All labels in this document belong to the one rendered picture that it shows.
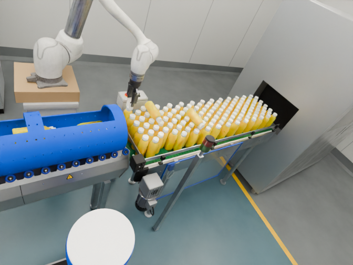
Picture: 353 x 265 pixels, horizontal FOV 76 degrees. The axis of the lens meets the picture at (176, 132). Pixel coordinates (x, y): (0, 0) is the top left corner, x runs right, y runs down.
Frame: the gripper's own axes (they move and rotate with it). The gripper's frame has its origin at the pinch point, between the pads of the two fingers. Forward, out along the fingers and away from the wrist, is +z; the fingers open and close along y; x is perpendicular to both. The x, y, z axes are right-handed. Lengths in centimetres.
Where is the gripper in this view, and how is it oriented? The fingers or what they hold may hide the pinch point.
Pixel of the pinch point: (130, 103)
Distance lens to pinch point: 158.1
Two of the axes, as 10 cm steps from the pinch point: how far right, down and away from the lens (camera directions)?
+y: 5.0, 7.0, -5.1
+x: 8.0, -1.6, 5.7
